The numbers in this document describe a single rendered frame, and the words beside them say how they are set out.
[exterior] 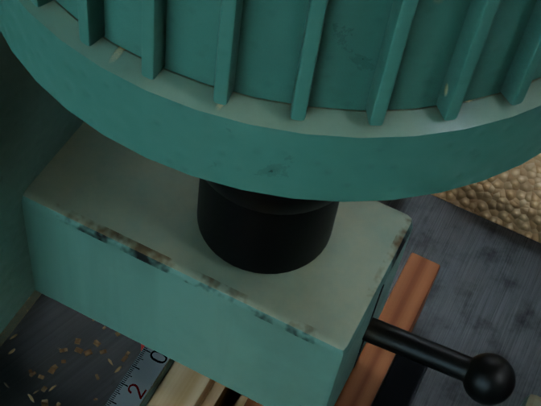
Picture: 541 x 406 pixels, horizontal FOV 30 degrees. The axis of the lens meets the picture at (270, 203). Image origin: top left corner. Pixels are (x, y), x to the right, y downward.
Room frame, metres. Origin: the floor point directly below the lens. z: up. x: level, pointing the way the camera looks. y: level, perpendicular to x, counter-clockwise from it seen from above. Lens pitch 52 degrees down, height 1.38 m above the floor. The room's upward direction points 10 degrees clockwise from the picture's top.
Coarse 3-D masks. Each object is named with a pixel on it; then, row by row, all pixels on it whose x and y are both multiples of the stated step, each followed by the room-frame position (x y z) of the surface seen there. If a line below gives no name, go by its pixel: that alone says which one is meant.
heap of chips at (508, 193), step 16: (528, 160) 0.41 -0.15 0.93; (496, 176) 0.40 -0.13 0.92; (512, 176) 0.40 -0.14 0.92; (528, 176) 0.40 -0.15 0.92; (448, 192) 0.40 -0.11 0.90; (464, 192) 0.39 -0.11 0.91; (480, 192) 0.39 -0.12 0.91; (496, 192) 0.39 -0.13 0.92; (512, 192) 0.39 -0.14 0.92; (528, 192) 0.39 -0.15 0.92; (464, 208) 0.39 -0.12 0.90; (480, 208) 0.39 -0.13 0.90; (496, 208) 0.39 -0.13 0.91; (512, 208) 0.38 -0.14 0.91; (528, 208) 0.38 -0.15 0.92; (512, 224) 0.38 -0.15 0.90; (528, 224) 0.38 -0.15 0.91
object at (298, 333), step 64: (64, 192) 0.23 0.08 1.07; (128, 192) 0.23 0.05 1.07; (192, 192) 0.24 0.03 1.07; (64, 256) 0.21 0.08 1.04; (128, 256) 0.21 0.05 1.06; (192, 256) 0.21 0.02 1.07; (320, 256) 0.22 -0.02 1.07; (384, 256) 0.22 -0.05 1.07; (128, 320) 0.21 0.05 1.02; (192, 320) 0.20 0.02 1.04; (256, 320) 0.19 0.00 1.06; (320, 320) 0.19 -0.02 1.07; (256, 384) 0.19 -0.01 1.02; (320, 384) 0.18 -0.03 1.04
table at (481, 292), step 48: (432, 240) 0.36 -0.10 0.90; (480, 240) 0.37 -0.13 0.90; (528, 240) 0.37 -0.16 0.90; (432, 288) 0.33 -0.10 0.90; (480, 288) 0.33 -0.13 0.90; (528, 288) 0.34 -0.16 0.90; (432, 336) 0.29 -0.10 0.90; (480, 336) 0.30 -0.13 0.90; (528, 336) 0.31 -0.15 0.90; (432, 384) 0.26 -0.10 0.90; (528, 384) 0.27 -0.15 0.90
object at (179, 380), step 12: (168, 372) 0.22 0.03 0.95; (180, 372) 0.22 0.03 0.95; (192, 372) 0.22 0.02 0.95; (168, 384) 0.21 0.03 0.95; (180, 384) 0.21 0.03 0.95; (192, 384) 0.22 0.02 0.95; (204, 384) 0.22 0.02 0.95; (156, 396) 0.21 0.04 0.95; (168, 396) 0.21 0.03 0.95; (180, 396) 0.21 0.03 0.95; (192, 396) 0.21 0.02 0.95; (204, 396) 0.22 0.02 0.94
